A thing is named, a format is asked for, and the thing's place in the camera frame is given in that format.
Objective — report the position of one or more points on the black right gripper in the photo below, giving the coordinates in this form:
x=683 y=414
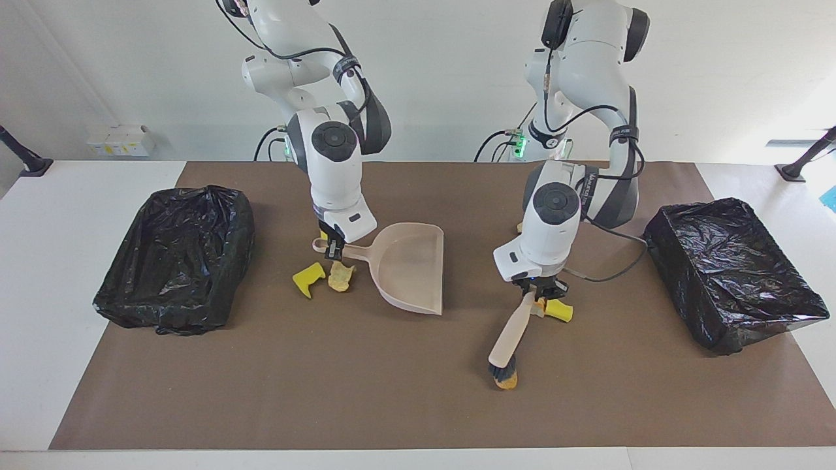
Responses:
x=332 y=235

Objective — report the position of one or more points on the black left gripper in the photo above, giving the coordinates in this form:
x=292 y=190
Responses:
x=542 y=284

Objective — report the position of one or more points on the striped round bread toy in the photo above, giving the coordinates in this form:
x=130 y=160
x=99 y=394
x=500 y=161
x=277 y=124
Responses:
x=539 y=308

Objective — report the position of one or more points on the yellow sponge wedge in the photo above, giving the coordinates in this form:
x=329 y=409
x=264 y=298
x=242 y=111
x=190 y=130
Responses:
x=562 y=311

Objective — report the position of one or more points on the beige sponge piece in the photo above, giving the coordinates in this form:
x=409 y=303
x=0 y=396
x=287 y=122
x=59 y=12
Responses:
x=340 y=278

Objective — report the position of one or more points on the yellow notched sponge piece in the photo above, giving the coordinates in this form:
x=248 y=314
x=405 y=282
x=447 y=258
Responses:
x=307 y=279

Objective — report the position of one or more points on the beige brush black bristles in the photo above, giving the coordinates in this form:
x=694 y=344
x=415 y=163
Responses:
x=511 y=333

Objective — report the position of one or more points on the beige plastic dustpan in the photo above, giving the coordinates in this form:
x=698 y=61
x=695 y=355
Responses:
x=411 y=267

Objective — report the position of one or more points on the brown bread loaf toy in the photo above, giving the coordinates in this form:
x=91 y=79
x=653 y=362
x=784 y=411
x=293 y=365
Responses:
x=507 y=383

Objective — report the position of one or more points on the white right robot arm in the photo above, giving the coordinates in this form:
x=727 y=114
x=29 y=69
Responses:
x=336 y=170

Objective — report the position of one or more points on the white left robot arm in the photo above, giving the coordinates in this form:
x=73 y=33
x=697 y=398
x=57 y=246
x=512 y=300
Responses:
x=555 y=222

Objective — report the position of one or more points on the black bag lined bin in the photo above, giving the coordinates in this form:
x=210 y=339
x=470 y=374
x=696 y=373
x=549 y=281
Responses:
x=170 y=261
x=731 y=274

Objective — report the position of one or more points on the brown table mat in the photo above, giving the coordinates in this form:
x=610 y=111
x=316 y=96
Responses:
x=326 y=391

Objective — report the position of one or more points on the green lit base module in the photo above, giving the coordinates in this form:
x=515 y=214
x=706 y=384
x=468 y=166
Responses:
x=520 y=145

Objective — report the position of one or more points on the black stand leg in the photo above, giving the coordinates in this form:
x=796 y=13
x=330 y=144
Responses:
x=29 y=160
x=800 y=163

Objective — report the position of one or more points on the blue object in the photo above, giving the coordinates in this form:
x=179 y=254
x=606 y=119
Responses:
x=831 y=198

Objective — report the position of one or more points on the white wall socket boxes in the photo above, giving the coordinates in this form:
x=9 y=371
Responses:
x=121 y=140

